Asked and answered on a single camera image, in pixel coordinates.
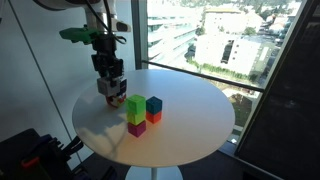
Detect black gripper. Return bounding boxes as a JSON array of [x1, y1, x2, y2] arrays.
[[91, 34, 123, 87]]

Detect grey block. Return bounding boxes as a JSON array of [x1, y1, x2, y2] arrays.
[[97, 77, 120, 97]]

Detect bright green block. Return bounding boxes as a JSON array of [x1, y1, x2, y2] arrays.
[[126, 95, 146, 114]]

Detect yellow-green block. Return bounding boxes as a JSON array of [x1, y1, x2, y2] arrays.
[[126, 111, 145, 125]]

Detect magenta block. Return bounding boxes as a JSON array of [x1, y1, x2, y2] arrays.
[[127, 121, 146, 137]]

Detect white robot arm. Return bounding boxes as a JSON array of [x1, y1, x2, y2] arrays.
[[33, 0, 131, 88]]

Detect teal blue block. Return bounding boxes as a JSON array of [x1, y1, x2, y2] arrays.
[[146, 96, 162, 114]]

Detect orange block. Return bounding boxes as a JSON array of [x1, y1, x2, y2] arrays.
[[146, 112, 162, 124]]

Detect black checkered middle cube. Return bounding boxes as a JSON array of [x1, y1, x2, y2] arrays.
[[119, 78, 127, 95]]

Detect orange red bottom cube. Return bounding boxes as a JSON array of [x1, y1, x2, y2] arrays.
[[106, 93, 126, 108]]

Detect grey window handrail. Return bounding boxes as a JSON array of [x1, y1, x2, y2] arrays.
[[141, 60, 264, 93]]

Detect black equipment with orange clamp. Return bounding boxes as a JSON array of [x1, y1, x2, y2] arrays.
[[0, 129, 93, 180]]

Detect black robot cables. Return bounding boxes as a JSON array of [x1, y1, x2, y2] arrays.
[[83, 0, 128, 46]]

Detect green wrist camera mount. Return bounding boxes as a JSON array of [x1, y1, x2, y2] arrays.
[[59, 27, 100, 45]]

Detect white round table pedestal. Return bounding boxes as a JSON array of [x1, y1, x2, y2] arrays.
[[125, 166, 183, 180]]

